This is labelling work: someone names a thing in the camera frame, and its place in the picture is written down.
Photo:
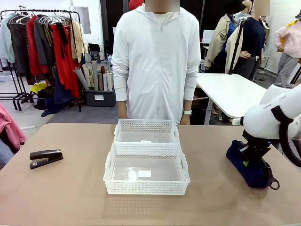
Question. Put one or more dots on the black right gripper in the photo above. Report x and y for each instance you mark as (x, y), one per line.
(256, 147)

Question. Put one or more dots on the navy zipper pouch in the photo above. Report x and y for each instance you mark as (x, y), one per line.
(255, 179)

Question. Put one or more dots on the person's right forearm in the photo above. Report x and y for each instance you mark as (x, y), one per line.
(122, 107)

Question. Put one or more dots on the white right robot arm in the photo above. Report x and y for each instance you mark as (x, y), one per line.
(258, 122)

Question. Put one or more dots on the person's left forearm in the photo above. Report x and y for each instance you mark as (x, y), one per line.
(187, 104)

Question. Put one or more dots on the person's left hand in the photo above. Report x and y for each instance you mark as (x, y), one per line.
(185, 120)

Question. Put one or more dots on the person's right hand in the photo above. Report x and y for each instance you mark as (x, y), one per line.
(122, 115)

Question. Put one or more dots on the white side table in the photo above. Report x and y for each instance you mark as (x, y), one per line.
(230, 94)

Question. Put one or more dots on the white wristwatch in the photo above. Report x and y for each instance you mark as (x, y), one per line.
(187, 112)

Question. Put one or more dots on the white perforated plastic basket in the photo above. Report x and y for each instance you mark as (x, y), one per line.
(145, 187)
(145, 124)

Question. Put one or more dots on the mannequin in pink sweater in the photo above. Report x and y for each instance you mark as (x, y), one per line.
(288, 44)

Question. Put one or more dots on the mannequin in navy top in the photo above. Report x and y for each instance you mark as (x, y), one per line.
(254, 40)

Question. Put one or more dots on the mannequin in beige trench coat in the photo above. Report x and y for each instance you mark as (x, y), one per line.
(218, 40)

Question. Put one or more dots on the person in white hoodie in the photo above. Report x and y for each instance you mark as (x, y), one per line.
(152, 70)

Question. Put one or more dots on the black mannequin hat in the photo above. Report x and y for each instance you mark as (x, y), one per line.
(232, 5)

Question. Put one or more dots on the grey storage bin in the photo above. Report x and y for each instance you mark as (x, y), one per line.
(101, 99)

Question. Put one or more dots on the white paper roll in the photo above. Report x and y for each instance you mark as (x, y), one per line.
(109, 81)

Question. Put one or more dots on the brown tube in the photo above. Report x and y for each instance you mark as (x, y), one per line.
(103, 70)

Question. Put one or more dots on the tall grey tube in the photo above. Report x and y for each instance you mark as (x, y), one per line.
(95, 75)

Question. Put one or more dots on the beige paper roll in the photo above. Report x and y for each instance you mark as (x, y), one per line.
(86, 75)

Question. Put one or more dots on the thick grey paper roll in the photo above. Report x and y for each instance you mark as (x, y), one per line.
(81, 77)

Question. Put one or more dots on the black office chair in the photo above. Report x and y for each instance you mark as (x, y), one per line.
(94, 51)

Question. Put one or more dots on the navy blue cloth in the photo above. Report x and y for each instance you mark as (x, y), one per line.
(61, 96)

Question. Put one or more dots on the black stapler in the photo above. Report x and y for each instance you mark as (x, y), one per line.
(45, 156)

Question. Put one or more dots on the red dress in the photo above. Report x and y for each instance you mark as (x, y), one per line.
(67, 66)

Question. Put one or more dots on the beige jacket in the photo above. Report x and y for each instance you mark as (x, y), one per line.
(77, 40)

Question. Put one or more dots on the grey hanging board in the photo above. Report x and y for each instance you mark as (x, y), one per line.
(83, 20)

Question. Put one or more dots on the yellow bag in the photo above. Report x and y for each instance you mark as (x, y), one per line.
(37, 87)

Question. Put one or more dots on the dark grey coat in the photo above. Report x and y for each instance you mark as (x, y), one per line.
(43, 44)

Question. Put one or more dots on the pink garment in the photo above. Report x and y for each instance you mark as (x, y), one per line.
(10, 127)

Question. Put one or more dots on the red coat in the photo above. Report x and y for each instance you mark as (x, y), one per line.
(33, 51)

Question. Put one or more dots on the black clothes rack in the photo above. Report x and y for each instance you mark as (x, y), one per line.
(14, 94)

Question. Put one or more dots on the dark brown coat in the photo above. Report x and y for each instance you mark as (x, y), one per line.
(20, 44)

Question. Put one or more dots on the light blue fluffy coat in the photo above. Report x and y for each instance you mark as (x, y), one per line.
(5, 40)

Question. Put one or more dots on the black camera stand leg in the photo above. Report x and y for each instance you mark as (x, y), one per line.
(295, 76)

